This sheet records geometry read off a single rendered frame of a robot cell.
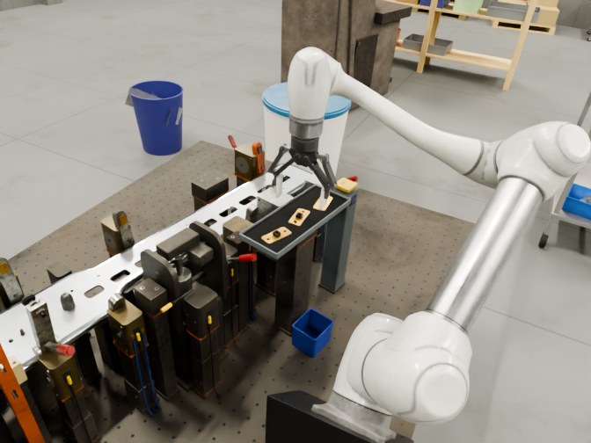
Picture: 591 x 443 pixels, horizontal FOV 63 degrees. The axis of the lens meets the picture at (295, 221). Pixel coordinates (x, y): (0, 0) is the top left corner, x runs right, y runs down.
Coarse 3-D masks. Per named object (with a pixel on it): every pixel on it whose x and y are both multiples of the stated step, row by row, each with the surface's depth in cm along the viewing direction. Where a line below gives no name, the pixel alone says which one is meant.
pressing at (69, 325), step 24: (288, 168) 199; (240, 192) 181; (288, 192) 182; (192, 216) 167; (216, 216) 168; (240, 216) 169; (144, 240) 155; (120, 264) 145; (48, 288) 135; (72, 288) 135; (120, 288) 136; (0, 312) 127; (24, 312) 127; (72, 312) 128; (96, 312) 129; (0, 336) 120; (24, 336) 121; (72, 336) 122; (24, 360) 115
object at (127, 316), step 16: (128, 304) 122; (112, 320) 120; (128, 320) 118; (128, 336) 119; (144, 336) 124; (128, 352) 123; (144, 352) 128; (128, 368) 130; (144, 368) 129; (128, 384) 135; (144, 384) 134; (128, 400) 140; (144, 400) 137
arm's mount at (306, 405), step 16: (272, 400) 110; (288, 400) 115; (304, 400) 125; (320, 400) 137; (272, 416) 114; (288, 416) 111; (304, 416) 108; (320, 416) 110; (272, 432) 118; (288, 432) 114; (304, 432) 111; (320, 432) 108; (336, 432) 106; (352, 432) 105
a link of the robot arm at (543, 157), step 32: (544, 128) 108; (576, 128) 105; (512, 160) 111; (544, 160) 106; (576, 160) 104; (512, 192) 108; (544, 192) 108; (480, 224) 108; (512, 224) 105; (480, 256) 103; (448, 288) 103; (480, 288) 101; (416, 320) 100; (448, 320) 99; (384, 352) 101; (416, 352) 93; (448, 352) 93; (384, 384) 96; (416, 384) 89; (448, 384) 89; (416, 416) 91; (448, 416) 89
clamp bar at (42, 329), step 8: (24, 296) 102; (32, 296) 103; (24, 304) 103; (32, 304) 102; (40, 304) 101; (32, 312) 100; (40, 312) 101; (48, 312) 104; (32, 320) 102; (40, 320) 104; (48, 320) 106; (32, 328) 105; (40, 328) 105; (48, 328) 107; (40, 336) 106; (48, 336) 108; (40, 344) 108
